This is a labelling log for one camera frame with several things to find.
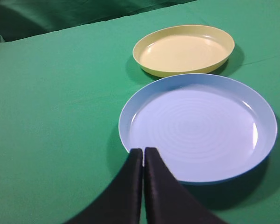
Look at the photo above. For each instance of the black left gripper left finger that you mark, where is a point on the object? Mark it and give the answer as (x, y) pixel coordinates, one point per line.
(120, 202)

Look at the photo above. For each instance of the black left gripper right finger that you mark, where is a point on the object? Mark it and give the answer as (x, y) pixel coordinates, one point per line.
(166, 200)

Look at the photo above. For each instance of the light blue plate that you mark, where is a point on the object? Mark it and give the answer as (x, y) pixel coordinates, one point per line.
(207, 128)

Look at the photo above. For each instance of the yellow plate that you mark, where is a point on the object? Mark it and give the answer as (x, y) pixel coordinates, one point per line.
(183, 49)

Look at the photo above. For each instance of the green tablecloth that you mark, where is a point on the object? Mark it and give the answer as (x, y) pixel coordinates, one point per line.
(61, 95)

